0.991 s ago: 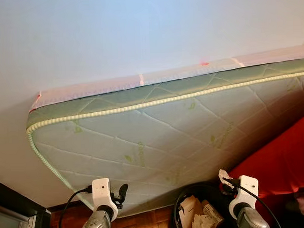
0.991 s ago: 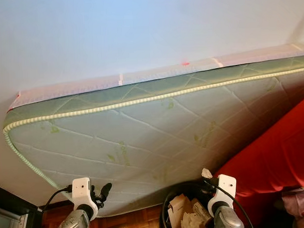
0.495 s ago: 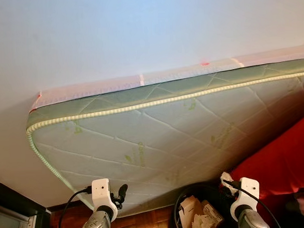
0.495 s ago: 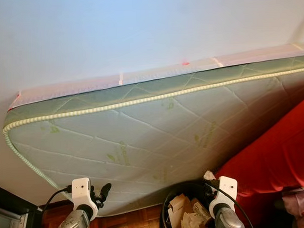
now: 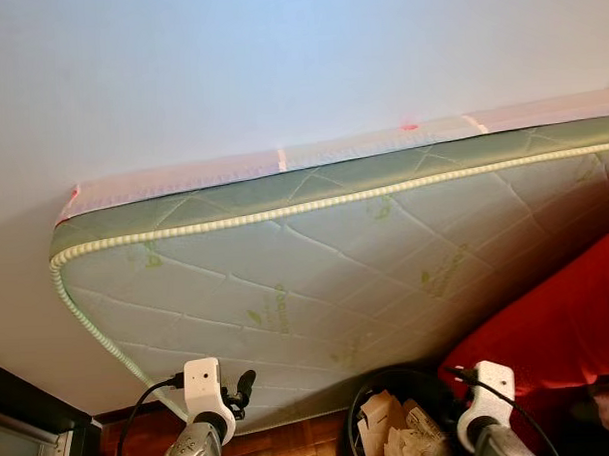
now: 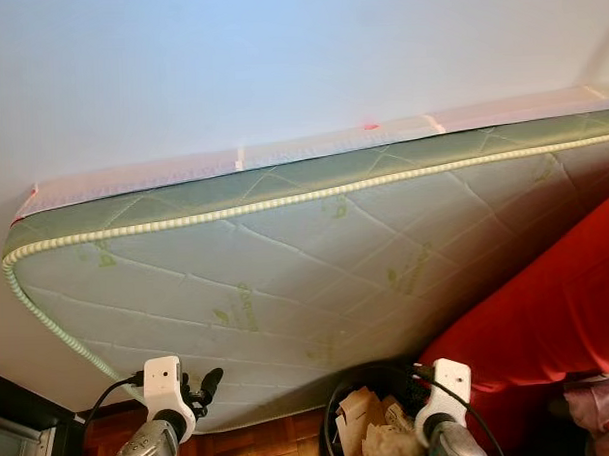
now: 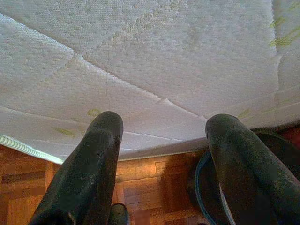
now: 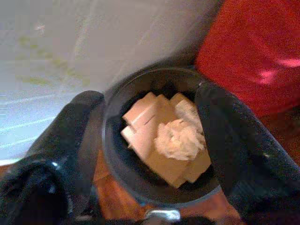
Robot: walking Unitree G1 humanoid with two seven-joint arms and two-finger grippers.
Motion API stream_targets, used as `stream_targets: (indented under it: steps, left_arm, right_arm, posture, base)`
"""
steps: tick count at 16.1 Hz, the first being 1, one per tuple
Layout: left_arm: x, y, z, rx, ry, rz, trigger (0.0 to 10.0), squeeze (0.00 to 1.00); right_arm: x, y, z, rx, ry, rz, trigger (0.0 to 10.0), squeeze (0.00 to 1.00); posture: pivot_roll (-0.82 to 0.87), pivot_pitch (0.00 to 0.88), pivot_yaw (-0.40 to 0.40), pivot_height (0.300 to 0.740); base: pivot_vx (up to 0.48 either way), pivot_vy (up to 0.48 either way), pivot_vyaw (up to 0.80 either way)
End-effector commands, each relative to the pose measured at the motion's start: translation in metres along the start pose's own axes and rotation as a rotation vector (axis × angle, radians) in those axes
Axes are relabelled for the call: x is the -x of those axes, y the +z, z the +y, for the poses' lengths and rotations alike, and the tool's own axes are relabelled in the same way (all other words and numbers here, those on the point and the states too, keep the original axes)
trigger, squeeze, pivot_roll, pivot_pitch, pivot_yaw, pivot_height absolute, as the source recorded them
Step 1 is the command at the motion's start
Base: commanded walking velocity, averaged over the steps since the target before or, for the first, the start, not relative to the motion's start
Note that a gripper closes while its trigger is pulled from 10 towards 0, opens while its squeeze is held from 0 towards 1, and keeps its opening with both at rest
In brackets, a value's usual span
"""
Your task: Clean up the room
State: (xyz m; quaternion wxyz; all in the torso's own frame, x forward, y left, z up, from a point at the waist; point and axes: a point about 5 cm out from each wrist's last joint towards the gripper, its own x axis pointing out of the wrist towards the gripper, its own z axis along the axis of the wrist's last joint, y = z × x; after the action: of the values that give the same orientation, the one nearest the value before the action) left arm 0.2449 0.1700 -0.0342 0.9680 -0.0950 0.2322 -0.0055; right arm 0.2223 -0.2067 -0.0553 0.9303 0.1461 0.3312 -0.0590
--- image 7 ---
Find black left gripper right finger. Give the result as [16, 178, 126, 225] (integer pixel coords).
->
[205, 113, 300, 225]

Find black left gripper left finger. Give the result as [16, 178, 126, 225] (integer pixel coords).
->
[28, 111, 124, 225]

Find black round bin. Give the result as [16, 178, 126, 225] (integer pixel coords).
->
[194, 126, 300, 225]

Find white green quilted mattress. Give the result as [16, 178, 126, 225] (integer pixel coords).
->
[0, 0, 300, 165]

